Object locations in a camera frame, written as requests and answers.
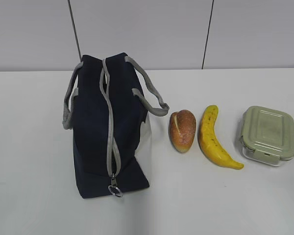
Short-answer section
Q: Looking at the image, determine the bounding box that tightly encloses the brown bread roll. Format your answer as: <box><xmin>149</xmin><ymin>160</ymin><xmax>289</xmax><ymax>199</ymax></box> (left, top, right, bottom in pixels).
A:
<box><xmin>169</xmin><ymin>110</ymin><xmax>196</xmax><ymax>153</ymax></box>

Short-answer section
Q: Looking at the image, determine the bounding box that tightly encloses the navy blue lunch bag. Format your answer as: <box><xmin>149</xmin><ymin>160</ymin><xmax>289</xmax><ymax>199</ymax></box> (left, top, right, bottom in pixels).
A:
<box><xmin>62</xmin><ymin>53</ymin><xmax>169</xmax><ymax>199</ymax></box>

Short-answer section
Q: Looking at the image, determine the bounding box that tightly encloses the yellow banana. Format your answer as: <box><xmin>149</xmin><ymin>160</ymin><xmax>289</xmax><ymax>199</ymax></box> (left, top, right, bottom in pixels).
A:
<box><xmin>198</xmin><ymin>105</ymin><xmax>244</xmax><ymax>170</ymax></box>

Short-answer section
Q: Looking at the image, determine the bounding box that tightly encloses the green lidded food container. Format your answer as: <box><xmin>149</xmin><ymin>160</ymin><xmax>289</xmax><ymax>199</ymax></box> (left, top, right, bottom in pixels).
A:
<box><xmin>240</xmin><ymin>106</ymin><xmax>294</xmax><ymax>167</ymax></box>

